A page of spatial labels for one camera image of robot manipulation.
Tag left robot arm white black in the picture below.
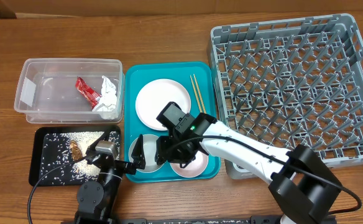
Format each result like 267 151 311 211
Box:
73 134 145 223

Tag wooden chopstick right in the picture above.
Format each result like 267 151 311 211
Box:
193 73 207 114

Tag wooden chopstick left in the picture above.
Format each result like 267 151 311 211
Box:
190 74 204 114

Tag white tissue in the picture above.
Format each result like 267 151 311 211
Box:
92 76 118 119

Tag wooden chopstick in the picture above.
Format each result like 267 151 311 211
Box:
190 74 204 114
193 73 207 114

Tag grey bowl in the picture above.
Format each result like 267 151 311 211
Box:
137 134 163 174

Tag pink bowl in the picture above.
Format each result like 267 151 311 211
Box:
170 152 209 178

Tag large white pink plate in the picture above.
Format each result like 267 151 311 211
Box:
136 78 191 131

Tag teal plastic tray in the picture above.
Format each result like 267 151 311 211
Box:
124 62 221 184

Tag clear plastic bin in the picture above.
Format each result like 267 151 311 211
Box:
14 58 125 124

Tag grey dishwasher rack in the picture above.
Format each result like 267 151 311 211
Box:
208 14 363 168

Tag brown food piece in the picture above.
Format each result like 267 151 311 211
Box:
69 140 83 161

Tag black tray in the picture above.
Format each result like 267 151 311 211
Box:
29 125 121 186

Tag red snack wrapper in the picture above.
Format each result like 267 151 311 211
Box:
75 77 101 109

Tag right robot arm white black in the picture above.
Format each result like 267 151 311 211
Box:
155 101 341 223

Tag white rice pile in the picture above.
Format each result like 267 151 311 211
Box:
40 130 121 183

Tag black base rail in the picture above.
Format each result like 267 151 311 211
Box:
121 215 282 224

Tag white cup in rack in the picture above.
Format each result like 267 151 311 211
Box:
233 164 249 174

